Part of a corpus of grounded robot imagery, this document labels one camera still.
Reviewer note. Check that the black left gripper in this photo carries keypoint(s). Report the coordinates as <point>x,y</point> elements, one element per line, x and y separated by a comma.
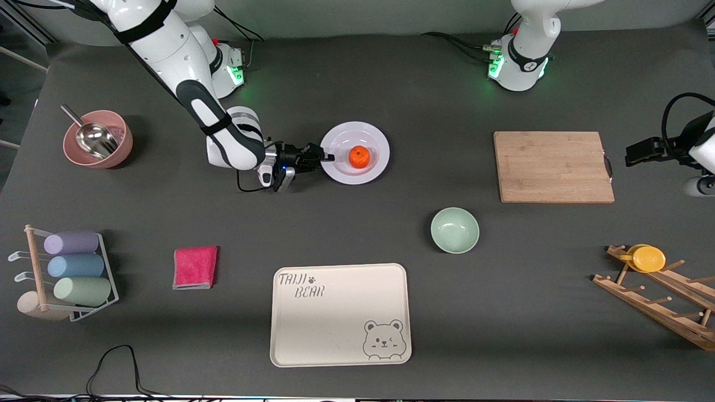
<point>670,147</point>

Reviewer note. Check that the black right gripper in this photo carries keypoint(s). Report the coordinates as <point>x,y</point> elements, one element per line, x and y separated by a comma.
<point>290,156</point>

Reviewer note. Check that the orange fruit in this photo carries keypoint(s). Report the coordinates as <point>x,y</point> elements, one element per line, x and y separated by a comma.
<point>358,156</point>

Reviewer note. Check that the white round plate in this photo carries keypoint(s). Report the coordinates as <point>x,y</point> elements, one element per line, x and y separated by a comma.
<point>357,131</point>

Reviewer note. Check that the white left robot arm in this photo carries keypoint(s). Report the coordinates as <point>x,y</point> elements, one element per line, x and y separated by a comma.
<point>525,56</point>

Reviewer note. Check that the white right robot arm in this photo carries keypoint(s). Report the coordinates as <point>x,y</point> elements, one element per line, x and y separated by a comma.
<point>184,61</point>

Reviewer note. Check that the wooden cutting board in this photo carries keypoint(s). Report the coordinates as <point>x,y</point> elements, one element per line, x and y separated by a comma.
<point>553,167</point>

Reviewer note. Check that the yellow cup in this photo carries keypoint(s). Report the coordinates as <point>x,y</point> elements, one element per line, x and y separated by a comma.
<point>648,258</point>

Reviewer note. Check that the green bowl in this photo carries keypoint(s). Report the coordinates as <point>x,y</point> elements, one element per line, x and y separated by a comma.
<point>454,230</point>

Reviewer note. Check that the wooden peg drying rack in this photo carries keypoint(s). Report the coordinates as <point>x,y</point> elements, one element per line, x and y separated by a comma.
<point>665,312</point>

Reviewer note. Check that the beige bear print tray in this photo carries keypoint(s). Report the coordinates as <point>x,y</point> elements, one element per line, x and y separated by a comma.
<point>335,318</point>

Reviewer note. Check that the pink folded cloth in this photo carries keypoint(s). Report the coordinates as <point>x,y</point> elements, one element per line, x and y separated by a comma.
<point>194,268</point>

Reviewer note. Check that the pink bowl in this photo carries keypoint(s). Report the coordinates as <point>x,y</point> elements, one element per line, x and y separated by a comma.
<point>124,142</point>

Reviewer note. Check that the metal scoop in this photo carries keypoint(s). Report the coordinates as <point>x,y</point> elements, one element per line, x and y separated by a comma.
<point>95,134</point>

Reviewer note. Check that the purple cup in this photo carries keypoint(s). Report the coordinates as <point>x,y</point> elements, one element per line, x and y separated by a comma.
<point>71,243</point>

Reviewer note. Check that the blue cup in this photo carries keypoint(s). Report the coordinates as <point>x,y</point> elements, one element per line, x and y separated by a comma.
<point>75,266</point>

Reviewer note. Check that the green cup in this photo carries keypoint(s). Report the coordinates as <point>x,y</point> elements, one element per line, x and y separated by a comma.
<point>82,291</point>

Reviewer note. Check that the wooden rack dowel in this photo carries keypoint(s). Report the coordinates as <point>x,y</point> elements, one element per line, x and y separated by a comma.
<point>37,268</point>

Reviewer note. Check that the beige cup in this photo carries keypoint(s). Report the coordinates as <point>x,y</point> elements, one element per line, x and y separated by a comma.
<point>28,306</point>

